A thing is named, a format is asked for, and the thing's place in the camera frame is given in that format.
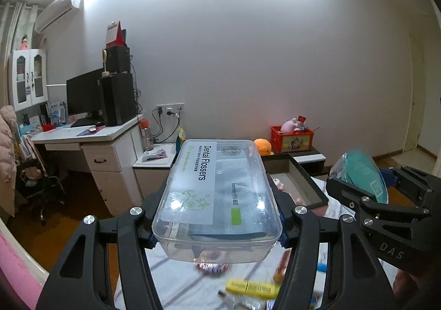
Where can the white air conditioner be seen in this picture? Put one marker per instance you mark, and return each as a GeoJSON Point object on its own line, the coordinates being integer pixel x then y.
{"type": "Point", "coordinates": [57, 12]}

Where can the black keyboard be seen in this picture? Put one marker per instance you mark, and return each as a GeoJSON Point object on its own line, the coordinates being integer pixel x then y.
{"type": "Point", "coordinates": [86, 122]}

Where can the beige curtain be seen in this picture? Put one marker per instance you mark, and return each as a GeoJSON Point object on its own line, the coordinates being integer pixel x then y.
{"type": "Point", "coordinates": [13, 27]}

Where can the white glass-door cabinet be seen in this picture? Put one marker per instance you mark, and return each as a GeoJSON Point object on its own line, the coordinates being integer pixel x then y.
{"type": "Point", "coordinates": [29, 79]}

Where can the pink storage box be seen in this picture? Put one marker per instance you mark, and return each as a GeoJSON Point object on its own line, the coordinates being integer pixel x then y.
{"type": "Point", "coordinates": [303, 179]}

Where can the desk calendar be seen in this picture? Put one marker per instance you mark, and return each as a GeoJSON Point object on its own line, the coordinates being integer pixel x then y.
{"type": "Point", "coordinates": [112, 36]}

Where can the water bottle with red cap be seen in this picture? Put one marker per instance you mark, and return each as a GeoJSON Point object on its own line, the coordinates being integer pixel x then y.
{"type": "Point", "coordinates": [148, 136]}

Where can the blue and white box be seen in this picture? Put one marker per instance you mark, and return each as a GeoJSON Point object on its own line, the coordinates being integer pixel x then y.
{"type": "Point", "coordinates": [57, 113]}

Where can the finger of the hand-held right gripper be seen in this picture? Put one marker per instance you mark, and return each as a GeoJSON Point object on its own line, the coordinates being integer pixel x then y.
{"type": "Point", "coordinates": [420, 186]}
{"type": "Point", "coordinates": [348, 193]}

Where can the yellow packet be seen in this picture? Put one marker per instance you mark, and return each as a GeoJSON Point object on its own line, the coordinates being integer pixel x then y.
{"type": "Point", "coordinates": [251, 288]}

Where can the white desk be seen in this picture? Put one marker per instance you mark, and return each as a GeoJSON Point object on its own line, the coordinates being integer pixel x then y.
{"type": "Point", "coordinates": [110, 158]}

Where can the orange plush toy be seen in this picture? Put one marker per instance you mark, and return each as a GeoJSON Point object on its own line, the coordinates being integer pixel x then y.
{"type": "Point", "coordinates": [263, 146]}

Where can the white wall outlet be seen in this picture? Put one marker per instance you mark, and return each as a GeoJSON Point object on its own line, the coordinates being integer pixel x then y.
{"type": "Point", "coordinates": [170, 109]}

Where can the low black bench cabinet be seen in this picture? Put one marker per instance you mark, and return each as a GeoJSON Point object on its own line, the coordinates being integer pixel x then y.
{"type": "Point", "coordinates": [310, 160]}

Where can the pink scrunchie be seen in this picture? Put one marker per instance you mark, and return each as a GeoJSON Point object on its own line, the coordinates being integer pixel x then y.
{"type": "Point", "coordinates": [210, 263]}

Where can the pink padded jacket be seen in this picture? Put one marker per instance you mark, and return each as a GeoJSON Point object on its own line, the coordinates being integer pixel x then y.
{"type": "Point", "coordinates": [7, 158]}

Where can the small pink doll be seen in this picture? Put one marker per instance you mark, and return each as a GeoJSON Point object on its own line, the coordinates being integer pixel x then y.
{"type": "Point", "coordinates": [24, 43]}

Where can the white bedside cabinet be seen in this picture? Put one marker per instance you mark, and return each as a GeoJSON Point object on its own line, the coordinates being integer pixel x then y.
{"type": "Point", "coordinates": [151, 175]}

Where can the pink plastic packet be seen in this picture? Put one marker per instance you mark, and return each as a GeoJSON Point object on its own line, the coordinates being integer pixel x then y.
{"type": "Point", "coordinates": [155, 155]}

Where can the purple mouse pad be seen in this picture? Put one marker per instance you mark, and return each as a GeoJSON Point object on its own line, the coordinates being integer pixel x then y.
{"type": "Point", "coordinates": [84, 131]}

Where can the black computer tower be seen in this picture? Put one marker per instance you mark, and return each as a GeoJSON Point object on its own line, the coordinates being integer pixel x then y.
{"type": "Point", "coordinates": [119, 100]}

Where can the pink bedding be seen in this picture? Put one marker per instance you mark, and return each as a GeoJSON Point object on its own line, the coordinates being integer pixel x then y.
{"type": "Point", "coordinates": [17, 268]}

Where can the red crate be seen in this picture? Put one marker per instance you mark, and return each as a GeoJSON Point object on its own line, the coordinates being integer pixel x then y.
{"type": "Point", "coordinates": [293, 141]}

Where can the black office chair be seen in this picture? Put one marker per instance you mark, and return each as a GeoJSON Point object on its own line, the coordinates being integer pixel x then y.
{"type": "Point", "coordinates": [41, 189]}

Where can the small wooden stand ornament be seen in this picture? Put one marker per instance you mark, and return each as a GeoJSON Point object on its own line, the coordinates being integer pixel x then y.
{"type": "Point", "coordinates": [105, 62]}

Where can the clear plastic flosser box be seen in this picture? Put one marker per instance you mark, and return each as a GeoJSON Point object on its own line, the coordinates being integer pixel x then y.
{"type": "Point", "coordinates": [220, 199]}

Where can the snack bag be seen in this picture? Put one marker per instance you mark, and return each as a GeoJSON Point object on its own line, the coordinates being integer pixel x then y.
{"type": "Point", "coordinates": [180, 143]}

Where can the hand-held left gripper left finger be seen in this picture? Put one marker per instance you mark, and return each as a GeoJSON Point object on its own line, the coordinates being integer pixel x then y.
{"type": "Point", "coordinates": [137, 227]}

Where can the person's right hand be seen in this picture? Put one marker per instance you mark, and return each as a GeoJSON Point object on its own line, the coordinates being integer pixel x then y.
{"type": "Point", "coordinates": [403, 284]}

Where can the pink plush toy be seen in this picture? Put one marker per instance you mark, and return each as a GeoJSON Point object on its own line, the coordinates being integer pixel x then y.
{"type": "Point", "coordinates": [288, 125]}

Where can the black speaker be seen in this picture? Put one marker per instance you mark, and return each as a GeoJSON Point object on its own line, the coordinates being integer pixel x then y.
{"type": "Point", "coordinates": [119, 59]}

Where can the red item on desk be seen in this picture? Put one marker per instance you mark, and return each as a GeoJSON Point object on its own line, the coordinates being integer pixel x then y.
{"type": "Point", "coordinates": [48, 127]}

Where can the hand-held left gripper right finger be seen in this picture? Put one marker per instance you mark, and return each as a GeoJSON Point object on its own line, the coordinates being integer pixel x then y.
{"type": "Point", "coordinates": [303, 227]}

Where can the teal round dish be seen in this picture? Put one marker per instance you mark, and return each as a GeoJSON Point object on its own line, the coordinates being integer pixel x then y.
{"type": "Point", "coordinates": [361, 172]}

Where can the row of books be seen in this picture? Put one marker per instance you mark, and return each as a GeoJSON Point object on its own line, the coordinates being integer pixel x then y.
{"type": "Point", "coordinates": [26, 143]}

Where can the black monitor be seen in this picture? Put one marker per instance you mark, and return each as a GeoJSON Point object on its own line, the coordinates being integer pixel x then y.
{"type": "Point", "coordinates": [84, 93]}

